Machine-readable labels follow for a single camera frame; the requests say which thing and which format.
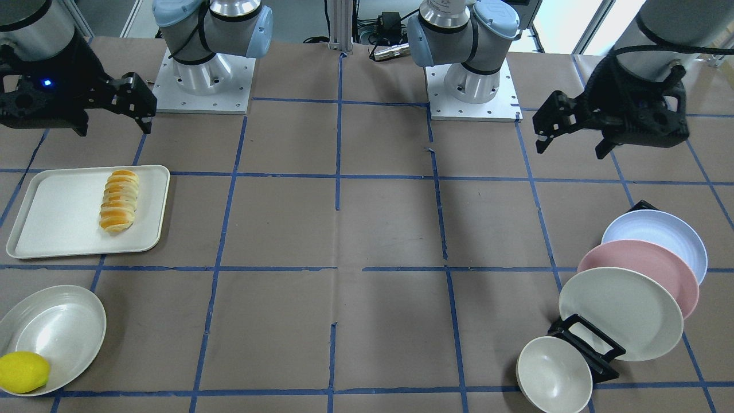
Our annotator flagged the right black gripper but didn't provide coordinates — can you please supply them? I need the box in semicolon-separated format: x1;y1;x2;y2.
1;32;157;137

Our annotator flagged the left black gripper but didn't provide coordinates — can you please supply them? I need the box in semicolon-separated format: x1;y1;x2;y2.
532;52;690;160

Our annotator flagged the striped bread roll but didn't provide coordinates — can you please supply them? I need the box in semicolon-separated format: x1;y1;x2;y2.
99;169;140;233

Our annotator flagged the blue plate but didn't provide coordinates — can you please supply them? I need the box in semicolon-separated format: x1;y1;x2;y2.
602;209;708;285

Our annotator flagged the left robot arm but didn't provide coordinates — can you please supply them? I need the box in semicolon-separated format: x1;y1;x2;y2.
407;1;692;159

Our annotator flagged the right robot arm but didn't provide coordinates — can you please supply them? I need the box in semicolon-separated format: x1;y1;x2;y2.
2;1;273;136

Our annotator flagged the pink plate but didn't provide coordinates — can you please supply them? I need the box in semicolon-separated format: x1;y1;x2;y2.
577;239;700;319

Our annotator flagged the cream plate in rack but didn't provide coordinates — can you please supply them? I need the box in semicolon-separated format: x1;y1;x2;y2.
559;267;684;361

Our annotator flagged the black plate rack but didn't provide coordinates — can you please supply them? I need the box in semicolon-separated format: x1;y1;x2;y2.
547;200;660;384

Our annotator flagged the white rectangular tray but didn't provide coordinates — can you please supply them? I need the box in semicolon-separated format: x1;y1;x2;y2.
6;165;170;259

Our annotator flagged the silver cylinder connector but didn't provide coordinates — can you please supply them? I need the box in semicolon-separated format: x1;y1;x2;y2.
370;44;411;62

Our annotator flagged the black power adapter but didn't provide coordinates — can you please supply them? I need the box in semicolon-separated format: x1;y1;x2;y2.
377;11;402;44

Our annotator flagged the cream shallow dish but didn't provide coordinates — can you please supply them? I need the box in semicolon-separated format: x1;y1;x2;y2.
1;285;107;397

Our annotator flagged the cream bowl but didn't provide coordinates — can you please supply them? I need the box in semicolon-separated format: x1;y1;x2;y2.
516;336;592;412

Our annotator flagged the yellow lemon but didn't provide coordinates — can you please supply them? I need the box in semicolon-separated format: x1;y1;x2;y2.
1;351;50;394

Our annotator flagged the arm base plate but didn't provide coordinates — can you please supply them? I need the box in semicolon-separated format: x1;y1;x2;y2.
153;51;257;115
424;60;524;122

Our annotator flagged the aluminium frame post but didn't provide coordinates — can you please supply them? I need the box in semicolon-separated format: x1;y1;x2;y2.
327;0;357;55

